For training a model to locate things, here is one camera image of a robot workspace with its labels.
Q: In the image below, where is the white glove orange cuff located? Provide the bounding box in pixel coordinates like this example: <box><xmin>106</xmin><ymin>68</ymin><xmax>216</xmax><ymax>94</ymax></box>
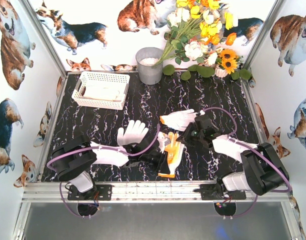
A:
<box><xmin>157</xmin><ymin>132</ymin><xmax>185</xmax><ymax>178</ymax></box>
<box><xmin>159</xmin><ymin>109</ymin><xmax>198</xmax><ymax>132</ymax></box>

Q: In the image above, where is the cream glove red cuff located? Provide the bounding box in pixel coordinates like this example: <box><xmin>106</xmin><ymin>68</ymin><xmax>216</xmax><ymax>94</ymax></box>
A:
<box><xmin>82</xmin><ymin>85</ymin><xmax>126</xmax><ymax>102</ymax></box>

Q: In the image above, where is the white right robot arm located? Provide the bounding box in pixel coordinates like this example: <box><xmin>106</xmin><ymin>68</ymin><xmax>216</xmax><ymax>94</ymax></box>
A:
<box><xmin>176</xmin><ymin>115</ymin><xmax>292</xmax><ymax>196</ymax></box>

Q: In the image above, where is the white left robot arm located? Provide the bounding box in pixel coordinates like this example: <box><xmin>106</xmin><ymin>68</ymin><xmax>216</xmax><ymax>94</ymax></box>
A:
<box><xmin>47</xmin><ymin>132</ymin><xmax>171</xmax><ymax>194</ymax></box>

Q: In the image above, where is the white plastic storage basket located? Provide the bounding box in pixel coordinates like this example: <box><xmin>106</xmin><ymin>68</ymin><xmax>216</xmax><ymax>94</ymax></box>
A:
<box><xmin>71</xmin><ymin>71</ymin><xmax>130</xmax><ymax>110</ymax></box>

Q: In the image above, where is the white glove orange cuff top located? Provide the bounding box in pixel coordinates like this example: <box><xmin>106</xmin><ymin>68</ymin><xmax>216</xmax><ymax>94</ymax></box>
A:
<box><xmin>159</xmin><ymin>109</ymin><xmax>198</xmax><ymax>132</ymax></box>

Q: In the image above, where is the small sunflower pot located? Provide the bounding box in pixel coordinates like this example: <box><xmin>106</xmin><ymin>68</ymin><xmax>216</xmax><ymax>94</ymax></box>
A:
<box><xmin>214</xmin><ymin>48</ymin><xmax>252</xmax><ymax>82</ymax></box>

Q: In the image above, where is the grey metal bucket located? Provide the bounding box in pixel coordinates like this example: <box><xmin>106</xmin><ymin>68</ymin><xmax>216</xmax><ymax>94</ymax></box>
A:
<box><xmin>135</xmin><ymin>47</ymin><xmax>163</xmax><ymax>85</ymax></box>

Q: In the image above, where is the artificial flower bouquet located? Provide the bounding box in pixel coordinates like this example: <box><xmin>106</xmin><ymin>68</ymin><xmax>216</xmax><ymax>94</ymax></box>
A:
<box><xmin>159</xmin><ymin>0</ymin><xmax>241</xmax><ymax>72</ymax></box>

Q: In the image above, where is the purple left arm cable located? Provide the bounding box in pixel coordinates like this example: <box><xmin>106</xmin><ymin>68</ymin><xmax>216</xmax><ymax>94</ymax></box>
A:
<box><xmin>46</xmin><ymin>123</ymin><xmax>161</xmax><ymax>218</ymax></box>

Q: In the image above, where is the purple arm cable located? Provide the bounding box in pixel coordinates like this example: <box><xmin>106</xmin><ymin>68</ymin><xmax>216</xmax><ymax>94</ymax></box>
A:
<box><xmin>196</xmin><ymin>106</ymin><xmax>293</xmax><ymax>218</ymax></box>
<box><xmin>46</xmin><ymin>123</ymin><xmax>161</xmax><ymax>218</ymax></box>

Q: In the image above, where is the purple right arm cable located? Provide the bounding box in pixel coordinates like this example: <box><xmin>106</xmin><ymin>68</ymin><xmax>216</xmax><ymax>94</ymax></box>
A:
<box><xmin>196</xmin><ymin>106</ymin><xmax>293</xmax><ymax>218</ymax></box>

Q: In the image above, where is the aluminium front rail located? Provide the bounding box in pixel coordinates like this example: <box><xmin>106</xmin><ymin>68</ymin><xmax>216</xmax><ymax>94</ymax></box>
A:
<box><xmin>21</xmin><ymin>181</ymin><xmax>293</xmax><ymax>203</ymax></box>

